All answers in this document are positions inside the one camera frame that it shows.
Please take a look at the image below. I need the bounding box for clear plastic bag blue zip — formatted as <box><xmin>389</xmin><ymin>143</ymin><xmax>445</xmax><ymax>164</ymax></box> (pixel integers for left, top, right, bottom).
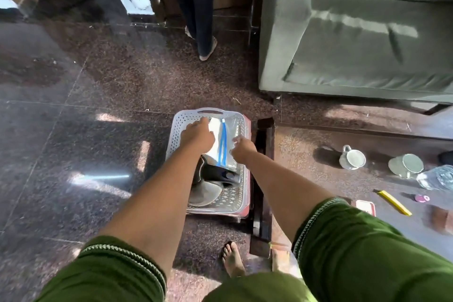
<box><xmin>203</xmin><ymin>117</ymin><xmax>241</xmax><ymax>171</ymax></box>

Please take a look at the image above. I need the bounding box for person's right hand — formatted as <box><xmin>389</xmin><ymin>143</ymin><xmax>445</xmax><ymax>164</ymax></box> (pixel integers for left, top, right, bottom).
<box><xmin>230</xmin><ymin>135</ymin><xmax>258</xmax><ymax>166</ymax></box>

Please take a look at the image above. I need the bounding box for red plastic stool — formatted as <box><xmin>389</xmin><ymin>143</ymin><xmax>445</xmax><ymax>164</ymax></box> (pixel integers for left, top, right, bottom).
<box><xmin>184</xmin><ymin>114</ymin><xmax>252</xmax><ymax>223</ymax></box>

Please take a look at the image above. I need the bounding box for white handled teacup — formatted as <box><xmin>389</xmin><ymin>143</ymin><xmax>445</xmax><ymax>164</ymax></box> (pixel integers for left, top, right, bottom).
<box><xmin>338</xmin><ymin>145</ymin><xmax>367</xmax><ymax>171</ymax></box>

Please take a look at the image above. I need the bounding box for person's green garment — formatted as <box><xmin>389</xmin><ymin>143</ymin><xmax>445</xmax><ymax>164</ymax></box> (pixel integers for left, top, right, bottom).
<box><xmin>34</xmin><ymin>197</ymin><xmax>453</xmax><ymax>302</ymax></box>

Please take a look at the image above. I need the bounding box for yellow stick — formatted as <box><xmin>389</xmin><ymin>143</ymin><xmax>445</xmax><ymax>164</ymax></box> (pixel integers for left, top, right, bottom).
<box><xmin>373</xmin><ymin>189</ymin><xmax>413</xmax><ymax>217</ymax></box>

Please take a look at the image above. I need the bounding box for pink lidded box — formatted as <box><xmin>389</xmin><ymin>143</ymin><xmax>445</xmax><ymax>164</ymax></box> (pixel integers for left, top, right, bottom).
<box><xmin>355</xmin><ymin>200</ymin><xmax>377</xmax><ymax>217</ymax></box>

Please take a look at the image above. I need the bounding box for tall white mug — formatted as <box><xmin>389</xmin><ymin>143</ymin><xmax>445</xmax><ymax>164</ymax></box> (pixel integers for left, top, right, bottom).
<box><xmin>387</xmin><ymin>153</ymin><xmax>425</xmax><ymax>180</ymax></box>

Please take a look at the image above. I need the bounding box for steel electric kettle black handle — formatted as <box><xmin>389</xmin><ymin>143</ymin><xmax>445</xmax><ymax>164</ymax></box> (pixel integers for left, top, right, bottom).
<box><xmin>187</xmin><ymin>155</ymin><xmax>241</xmax><ymax>208</ymax></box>

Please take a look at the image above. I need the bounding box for person's left hand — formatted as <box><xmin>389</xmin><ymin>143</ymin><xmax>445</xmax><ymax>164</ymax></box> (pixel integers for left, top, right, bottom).
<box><xmin>179</xmin><ymin>117</ymin><xmax>216</xmax><ymax>156</ymax></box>

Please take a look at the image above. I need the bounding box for clear glass tumbler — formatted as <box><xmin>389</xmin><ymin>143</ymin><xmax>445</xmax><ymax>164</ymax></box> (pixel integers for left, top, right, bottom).
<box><xmin>417</xmin><ymin>165</ymin><xmax>453</xmax><ymax>192</ymax></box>

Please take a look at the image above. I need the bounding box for person's left forearm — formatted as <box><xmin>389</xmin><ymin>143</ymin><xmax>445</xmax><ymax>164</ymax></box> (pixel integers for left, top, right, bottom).
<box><xmin>97</xmin><ymin>149</ymin><xmax>210</xmax><ymax>277</ymax></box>

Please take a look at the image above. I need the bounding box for white perforated plastic basket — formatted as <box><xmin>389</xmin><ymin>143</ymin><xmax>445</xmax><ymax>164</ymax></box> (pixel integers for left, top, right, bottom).
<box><xmin>165</xmin><ymin>107</ymin><xmax>251</xmax><ymax>219</ymax></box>

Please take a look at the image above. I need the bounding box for person's right forearm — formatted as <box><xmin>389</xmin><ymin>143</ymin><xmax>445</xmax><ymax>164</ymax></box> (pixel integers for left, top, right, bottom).
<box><xmin>244</xmin><ymin>156</ymin><xmax>337</xmax><ymax>242</ymax></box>

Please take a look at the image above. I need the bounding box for dark wooden coffee table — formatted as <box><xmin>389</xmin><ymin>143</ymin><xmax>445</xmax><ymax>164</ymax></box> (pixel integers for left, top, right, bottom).
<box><xmin>249</xmin><ymin>117</ymin><xmax>453</xmax><ymax>263</ymax></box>

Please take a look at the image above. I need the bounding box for grey-green loveseat sofa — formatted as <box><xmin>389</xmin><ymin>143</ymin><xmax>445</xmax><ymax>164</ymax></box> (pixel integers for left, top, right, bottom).
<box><xmin>258</xmin><ymin>0</ymin><xmax>453</xmax><ymax>104</ymax></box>

